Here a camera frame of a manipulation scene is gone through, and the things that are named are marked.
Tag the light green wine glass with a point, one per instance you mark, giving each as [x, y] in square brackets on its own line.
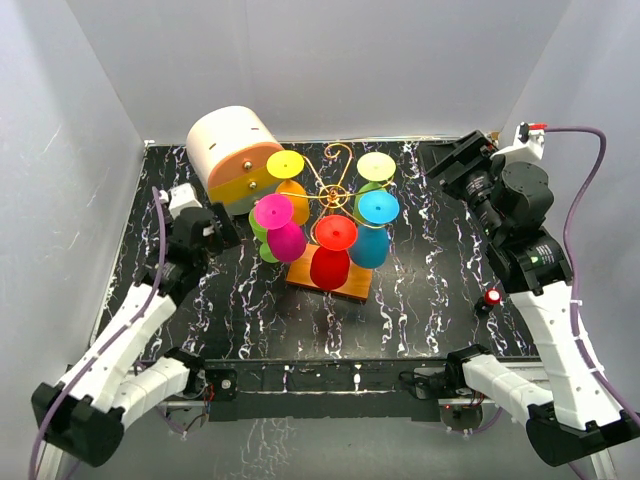
[260, 234]

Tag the red push button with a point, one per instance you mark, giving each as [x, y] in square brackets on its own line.
[488, 301]

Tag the black table front bracket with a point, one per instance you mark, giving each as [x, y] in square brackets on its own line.
[332, 388]

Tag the blue wine glass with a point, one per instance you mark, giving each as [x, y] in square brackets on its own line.
[377, 208]

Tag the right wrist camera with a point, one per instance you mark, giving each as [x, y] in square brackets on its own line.
[527, 146]

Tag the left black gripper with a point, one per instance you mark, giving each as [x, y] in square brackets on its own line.
[225, 236]

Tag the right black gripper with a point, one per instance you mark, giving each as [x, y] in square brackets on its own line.
[472, 155]

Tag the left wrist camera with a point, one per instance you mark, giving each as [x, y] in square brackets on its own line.
[181, 197]

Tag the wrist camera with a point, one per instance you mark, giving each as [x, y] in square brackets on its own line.
[181, 197]
[527, 146]

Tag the orange wine glass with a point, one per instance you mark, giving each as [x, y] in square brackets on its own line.
[285, 165]

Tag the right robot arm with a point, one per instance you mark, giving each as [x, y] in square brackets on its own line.
[509, 194]

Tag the round mini drawer cabinet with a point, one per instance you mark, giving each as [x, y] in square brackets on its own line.
[228, 149]

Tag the red wine glass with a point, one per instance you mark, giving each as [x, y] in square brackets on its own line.
[335, 235]

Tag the gold wire glass rack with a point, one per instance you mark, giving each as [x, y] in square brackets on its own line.
[333, 198]

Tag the magenta wine glass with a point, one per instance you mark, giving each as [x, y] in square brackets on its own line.
[284, 236]

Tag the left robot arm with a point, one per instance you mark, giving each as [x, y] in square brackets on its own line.
[87, 411]

